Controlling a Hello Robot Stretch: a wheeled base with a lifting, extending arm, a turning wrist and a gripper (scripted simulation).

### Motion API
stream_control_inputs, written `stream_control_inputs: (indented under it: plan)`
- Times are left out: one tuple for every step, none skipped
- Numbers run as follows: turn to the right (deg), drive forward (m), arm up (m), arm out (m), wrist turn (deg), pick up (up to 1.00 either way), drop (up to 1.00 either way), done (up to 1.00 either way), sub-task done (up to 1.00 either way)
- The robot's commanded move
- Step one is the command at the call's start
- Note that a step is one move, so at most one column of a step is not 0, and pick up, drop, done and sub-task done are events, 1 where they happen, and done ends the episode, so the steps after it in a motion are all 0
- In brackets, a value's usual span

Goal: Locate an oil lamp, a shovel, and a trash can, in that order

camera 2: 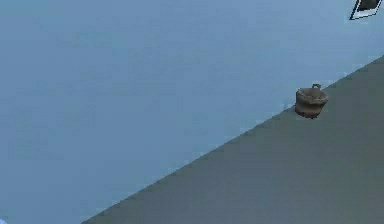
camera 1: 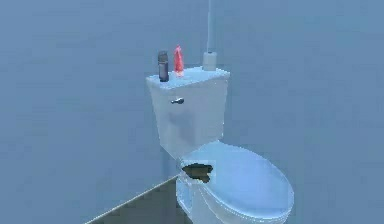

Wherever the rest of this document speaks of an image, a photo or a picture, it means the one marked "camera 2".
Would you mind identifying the black framed wall picture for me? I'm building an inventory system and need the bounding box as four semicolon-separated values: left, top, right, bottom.
349;0;383;21

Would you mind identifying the brown round bucket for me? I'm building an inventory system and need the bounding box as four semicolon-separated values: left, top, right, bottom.
294;83;329;120

